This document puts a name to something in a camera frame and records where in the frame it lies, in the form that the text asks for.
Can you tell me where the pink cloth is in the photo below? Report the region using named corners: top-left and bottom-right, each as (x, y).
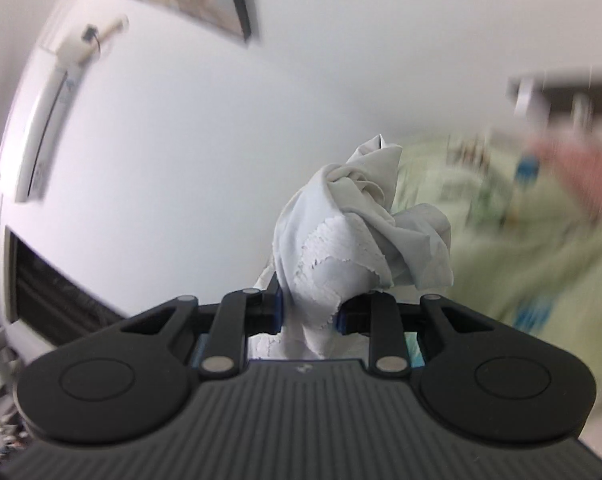
top-left (528, 137), bottom-right (602, 222)

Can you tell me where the pale green printed blanket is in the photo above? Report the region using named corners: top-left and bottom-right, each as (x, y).
top-left (388, 132), bottom-right (602, 461)

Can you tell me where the white t-shirt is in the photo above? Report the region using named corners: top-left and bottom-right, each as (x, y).
top-left (248, 132), bottom-right (454, 361)

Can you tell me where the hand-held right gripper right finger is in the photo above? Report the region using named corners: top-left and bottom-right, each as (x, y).
top-left (335, 291), bottom-right (497, 377)

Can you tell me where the white framed furniture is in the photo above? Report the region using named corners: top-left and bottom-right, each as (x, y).
top-left (506, 64), bottom-right (602, 132)

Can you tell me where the white air conditioner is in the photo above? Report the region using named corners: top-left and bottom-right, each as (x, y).
top-left (0, 45), bottom-right (84, 206)

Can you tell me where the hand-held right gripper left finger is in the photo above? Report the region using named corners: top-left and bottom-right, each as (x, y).
top-left (121, 280), bottom-right (284, 377)

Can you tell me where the dark window with grille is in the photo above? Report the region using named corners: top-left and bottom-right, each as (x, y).
top-left (3, 227), bottom-right (128, 334)

